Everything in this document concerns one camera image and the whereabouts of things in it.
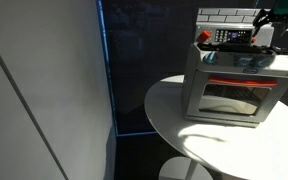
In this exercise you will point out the white table pedestal foot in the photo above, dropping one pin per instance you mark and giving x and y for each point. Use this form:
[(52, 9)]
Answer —
[(184, 170)]

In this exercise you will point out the red round stove knob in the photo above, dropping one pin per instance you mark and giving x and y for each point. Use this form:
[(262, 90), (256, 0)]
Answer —
[(204, 35)]

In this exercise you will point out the grey toy stove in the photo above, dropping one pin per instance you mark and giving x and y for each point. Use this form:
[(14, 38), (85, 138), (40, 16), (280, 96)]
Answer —
[(237, 100)]

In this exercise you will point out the small orange stove button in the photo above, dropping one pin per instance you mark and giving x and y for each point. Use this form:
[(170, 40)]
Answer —
[(253, 40)]

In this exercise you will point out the round white table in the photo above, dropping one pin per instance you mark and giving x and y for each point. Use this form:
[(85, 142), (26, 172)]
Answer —
[(244, 150)]

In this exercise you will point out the blue stove knob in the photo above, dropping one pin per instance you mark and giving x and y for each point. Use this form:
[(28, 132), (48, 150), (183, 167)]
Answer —
[(245, 61), (210, 57), (262, 62)]

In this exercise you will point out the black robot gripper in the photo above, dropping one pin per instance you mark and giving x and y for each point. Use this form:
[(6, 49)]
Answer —
[(287, 11)]

